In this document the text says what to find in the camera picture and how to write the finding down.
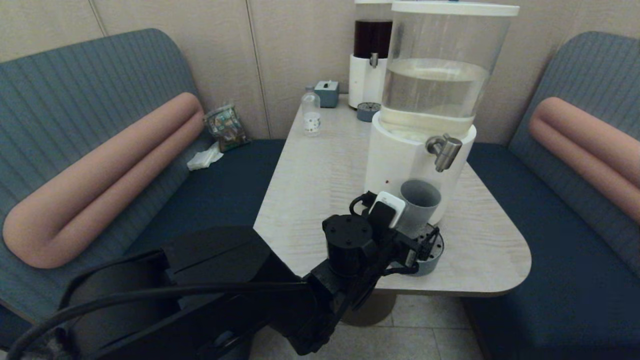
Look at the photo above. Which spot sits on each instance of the dark drink dispenser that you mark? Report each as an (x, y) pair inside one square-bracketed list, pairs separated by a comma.
[(362, 80)]

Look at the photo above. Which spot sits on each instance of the small blue drip tray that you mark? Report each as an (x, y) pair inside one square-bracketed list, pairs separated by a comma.
[(366, 115)]

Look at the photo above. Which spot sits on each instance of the large steel dispenser tap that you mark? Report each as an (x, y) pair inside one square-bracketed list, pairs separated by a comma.
[(445, 149)]

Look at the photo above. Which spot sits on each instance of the pink bolster cushion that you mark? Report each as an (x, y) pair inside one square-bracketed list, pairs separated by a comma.
[(100, 175), (590, 144)]

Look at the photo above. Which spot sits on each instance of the grey plastic cup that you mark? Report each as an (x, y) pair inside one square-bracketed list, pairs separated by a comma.
[(422, 205)]

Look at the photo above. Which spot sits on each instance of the large clear water dispenser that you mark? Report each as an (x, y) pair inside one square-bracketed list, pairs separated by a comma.
[(400, 160)]

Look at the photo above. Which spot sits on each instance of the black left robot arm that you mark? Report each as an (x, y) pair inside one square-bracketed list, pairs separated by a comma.
[(225, 270)]

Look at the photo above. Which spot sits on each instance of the blue upholstered bench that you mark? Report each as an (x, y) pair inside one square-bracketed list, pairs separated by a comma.
[(550, 250), (200, 200)]

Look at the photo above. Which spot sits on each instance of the crumpled white tissue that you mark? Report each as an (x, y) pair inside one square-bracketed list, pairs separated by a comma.
[(202, 159)]

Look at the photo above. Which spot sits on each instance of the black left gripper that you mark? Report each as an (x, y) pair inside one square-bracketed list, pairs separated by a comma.
[(400, 250)]

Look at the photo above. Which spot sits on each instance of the blue-grey tissue box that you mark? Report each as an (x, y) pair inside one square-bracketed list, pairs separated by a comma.
[(327, 96)]

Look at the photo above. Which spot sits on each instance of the white dispenser lid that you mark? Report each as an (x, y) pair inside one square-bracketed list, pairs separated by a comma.
[(455, 8)]

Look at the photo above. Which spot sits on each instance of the ribbed table pedestal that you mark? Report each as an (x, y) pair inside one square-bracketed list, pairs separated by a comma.
[(375, 307)]

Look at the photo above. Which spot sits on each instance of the small clear bottle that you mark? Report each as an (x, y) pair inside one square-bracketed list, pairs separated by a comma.
[(311, 111)]

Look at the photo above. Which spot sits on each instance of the large blue drip tray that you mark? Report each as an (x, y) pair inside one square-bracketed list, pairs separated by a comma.
[(434, 260)]

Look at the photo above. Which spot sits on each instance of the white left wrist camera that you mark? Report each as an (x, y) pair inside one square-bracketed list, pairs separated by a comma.
[(390, 207)]

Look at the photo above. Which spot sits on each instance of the patterned snack bag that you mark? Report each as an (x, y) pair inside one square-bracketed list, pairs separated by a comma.
[(227, 126)]

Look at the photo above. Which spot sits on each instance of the small steel dispenser tap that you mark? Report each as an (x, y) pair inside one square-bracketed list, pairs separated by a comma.
[(374, 60)]

